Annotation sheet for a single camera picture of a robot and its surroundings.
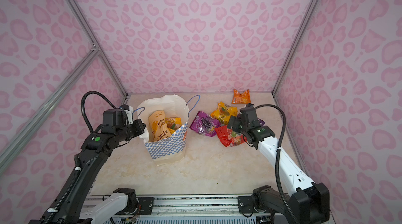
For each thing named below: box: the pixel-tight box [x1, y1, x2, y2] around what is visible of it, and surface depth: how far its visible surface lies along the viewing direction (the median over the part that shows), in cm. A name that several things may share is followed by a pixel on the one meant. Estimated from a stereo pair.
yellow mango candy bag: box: [165, 117, 182, 134], surface depth 97 cm
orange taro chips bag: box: [148, 109, 173, 142], surface depth 87 cm
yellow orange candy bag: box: [210, 101, 238, 125], surface depth 102 cm
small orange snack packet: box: [231, 88, 251, 105], surface depth 115 cm
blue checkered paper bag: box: [137, 94, 189, 166], surface depth 83 cm
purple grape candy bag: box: [189, 110, 221, 138], surface depth 97 cm
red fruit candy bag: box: [214, 125, 248, 148], surface depth 93 cm
